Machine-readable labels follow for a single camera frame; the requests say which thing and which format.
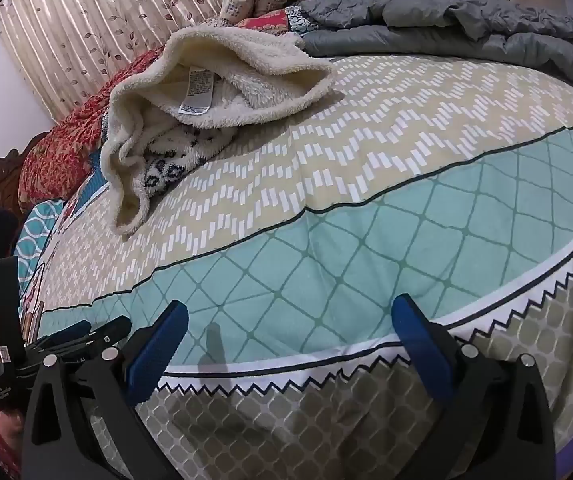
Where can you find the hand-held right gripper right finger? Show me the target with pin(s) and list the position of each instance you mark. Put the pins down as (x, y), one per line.
(426, 355)

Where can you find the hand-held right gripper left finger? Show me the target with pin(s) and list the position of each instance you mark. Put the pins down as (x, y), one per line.
(161, 345)

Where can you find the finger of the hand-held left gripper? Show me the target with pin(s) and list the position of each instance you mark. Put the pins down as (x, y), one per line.
(69, 335)
(111, 332)

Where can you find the white fleece spotted blanket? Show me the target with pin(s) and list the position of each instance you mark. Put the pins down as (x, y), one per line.
(246, 75)

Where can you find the teal lattice pillow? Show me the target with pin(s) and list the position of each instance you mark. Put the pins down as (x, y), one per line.
(34, 230)

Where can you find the patterned bed sheet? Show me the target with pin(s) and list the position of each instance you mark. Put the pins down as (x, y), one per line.
(366, 210)

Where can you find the red patchwork quilt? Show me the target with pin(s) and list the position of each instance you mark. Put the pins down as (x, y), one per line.
(66, 135)

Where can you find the beige leaf print curtain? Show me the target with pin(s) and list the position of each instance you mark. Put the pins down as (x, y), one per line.
(91, 25)

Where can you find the grey puffer jacket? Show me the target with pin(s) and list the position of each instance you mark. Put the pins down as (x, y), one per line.
(416, 15)

